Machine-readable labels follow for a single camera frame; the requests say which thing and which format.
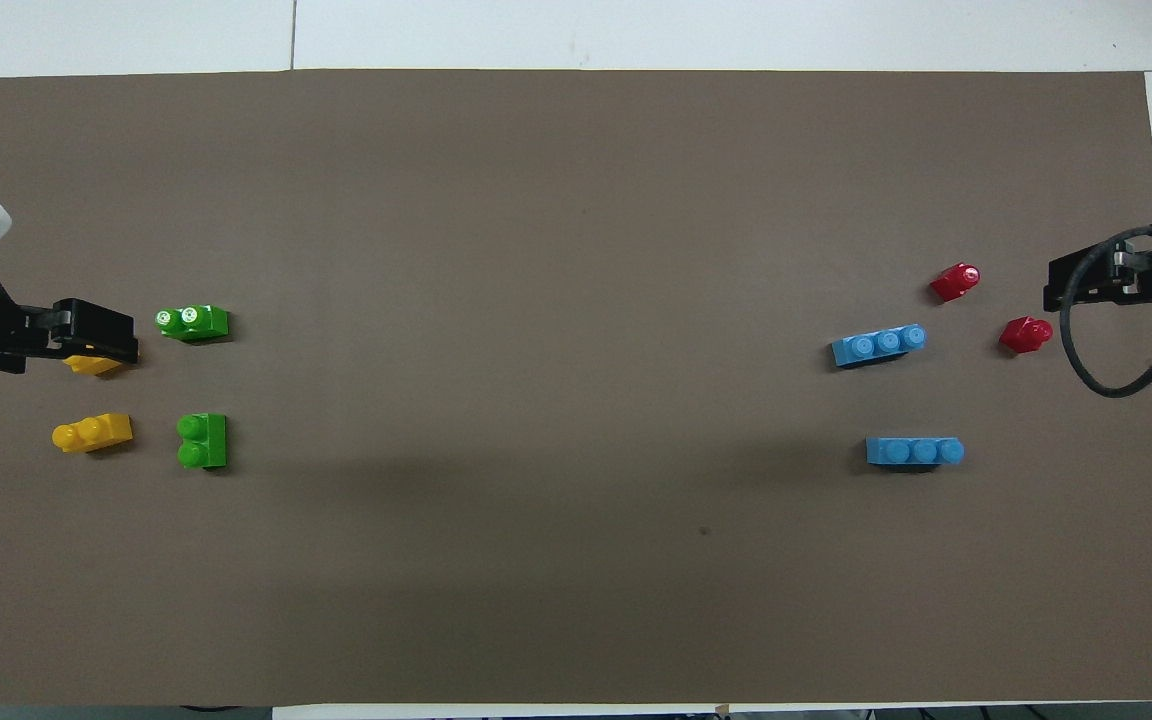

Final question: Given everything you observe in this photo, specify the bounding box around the brown paper table mat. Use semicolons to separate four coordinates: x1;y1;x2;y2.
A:
0;68;1152;707

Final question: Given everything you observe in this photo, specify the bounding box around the plain green two-stud brick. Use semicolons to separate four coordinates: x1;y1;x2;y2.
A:
176;413;228;469

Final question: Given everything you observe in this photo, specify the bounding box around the red single-stud brick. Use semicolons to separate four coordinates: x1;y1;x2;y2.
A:
929;262;982;303
998;316;1055;354

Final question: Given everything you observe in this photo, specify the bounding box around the green brick with white-marked studs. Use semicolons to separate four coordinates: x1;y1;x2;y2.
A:
155;304;230;343

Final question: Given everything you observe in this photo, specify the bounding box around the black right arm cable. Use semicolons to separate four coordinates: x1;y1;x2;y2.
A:
1059;224;1152;399

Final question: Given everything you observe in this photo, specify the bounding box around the blue three-stud brick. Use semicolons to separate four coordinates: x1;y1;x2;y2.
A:
865;436;966;468
829;323;928;369

